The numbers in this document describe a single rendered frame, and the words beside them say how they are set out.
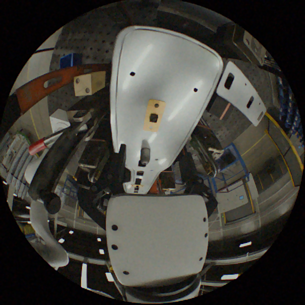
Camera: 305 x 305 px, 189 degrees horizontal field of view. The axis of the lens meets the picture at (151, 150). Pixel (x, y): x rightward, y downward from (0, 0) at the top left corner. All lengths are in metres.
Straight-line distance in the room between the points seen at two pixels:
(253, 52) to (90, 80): 0.28
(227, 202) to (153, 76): 8.27
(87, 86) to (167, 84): 0.14
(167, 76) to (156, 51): 0.06
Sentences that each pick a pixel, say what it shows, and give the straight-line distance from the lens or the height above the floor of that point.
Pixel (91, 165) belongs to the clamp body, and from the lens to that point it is 0.31.
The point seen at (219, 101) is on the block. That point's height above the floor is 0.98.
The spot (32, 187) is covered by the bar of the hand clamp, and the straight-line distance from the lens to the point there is 0.16.
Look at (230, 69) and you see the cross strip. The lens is 0.27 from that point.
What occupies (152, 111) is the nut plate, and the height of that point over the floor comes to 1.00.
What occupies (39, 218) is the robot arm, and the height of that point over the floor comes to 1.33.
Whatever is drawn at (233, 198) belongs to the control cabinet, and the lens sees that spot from 8.13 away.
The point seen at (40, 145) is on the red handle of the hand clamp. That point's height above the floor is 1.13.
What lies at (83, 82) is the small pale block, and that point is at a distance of 0.16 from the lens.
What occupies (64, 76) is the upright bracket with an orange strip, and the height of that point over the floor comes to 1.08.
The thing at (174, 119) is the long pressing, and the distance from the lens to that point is 0.23.
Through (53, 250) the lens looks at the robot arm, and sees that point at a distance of 0.52.
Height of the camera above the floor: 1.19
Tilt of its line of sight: 40 degrees down
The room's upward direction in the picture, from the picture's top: 179 degrees clockwise
